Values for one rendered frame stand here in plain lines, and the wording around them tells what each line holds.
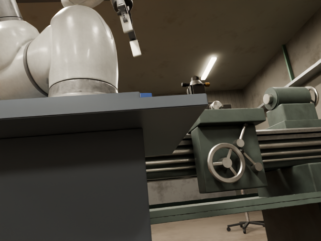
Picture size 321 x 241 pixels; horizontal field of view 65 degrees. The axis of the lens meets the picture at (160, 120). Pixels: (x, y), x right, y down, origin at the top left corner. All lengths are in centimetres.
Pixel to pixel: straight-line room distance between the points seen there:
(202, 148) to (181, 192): 705
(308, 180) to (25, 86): 116
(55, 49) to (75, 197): 32
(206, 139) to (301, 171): 50
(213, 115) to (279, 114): 59
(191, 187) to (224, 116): 711
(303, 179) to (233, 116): 46
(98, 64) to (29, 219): 32
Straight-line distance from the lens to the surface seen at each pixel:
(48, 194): 45
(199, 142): 102
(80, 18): 62
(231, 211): 100
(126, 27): 86
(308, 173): 130
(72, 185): 44
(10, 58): 70
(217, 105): 108
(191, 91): 125
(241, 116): 109
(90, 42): 59
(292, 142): 141
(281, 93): 156
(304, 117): 159
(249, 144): 112
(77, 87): 53
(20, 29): 73
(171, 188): 801
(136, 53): 96
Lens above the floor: 61
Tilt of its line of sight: 16 degrees up
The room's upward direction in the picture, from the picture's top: 6 degrees counter-clockwise
